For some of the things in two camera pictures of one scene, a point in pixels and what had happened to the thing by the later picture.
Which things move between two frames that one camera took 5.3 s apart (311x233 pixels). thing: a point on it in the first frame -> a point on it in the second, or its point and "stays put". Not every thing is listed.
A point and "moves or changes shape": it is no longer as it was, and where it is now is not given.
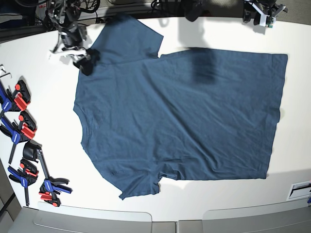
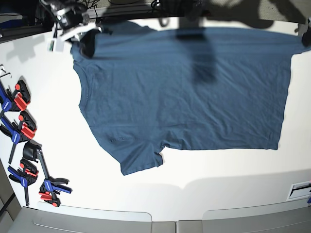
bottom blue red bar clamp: x=50 y=187 stays put
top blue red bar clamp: x=19 y=99 stays put
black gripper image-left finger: x=86 y=64 -> x=87 y=48
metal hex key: x=10 y=75 stays put
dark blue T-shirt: x=188 y=114 moves or changes shape
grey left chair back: x=52 y=218 stays put
